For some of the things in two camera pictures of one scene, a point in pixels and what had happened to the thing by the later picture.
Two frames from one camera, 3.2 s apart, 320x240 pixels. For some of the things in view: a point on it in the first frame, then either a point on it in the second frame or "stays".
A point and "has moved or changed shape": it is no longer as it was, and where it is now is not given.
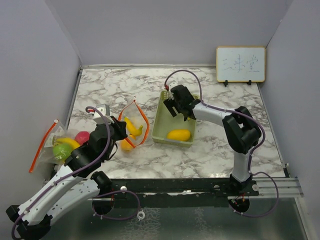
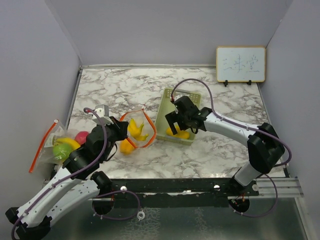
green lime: [61, 151] stays
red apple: [82, 137] stays
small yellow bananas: [133, 131] has moved or changed shape
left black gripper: [120, 126] stays
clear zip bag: [137, 125] has moved or changed shape
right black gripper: [170, 104] to [174, 117]
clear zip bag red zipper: [58, 145] stays
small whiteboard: [240, 64] stays
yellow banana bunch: [73, 143] stays
